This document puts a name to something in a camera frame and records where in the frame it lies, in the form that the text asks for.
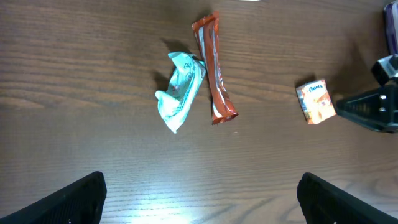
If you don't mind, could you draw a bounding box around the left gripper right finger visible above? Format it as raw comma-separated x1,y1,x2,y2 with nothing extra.
297,172,397,224

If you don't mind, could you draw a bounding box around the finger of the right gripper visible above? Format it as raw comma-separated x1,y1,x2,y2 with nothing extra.
335,85,397,133

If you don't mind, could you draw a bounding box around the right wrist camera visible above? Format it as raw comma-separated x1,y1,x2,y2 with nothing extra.
371,54,397,86

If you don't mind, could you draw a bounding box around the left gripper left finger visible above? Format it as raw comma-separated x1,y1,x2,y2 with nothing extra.
1,171,107,224

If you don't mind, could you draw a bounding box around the orange pocket tissue pack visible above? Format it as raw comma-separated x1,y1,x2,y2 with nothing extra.
296,79,336,124

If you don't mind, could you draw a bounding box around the green wet wipes pack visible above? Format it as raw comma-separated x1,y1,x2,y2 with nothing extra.
155,52,206,133

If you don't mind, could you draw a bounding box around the red brown snack wrapper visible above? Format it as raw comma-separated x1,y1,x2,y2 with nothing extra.
192,11,239,124

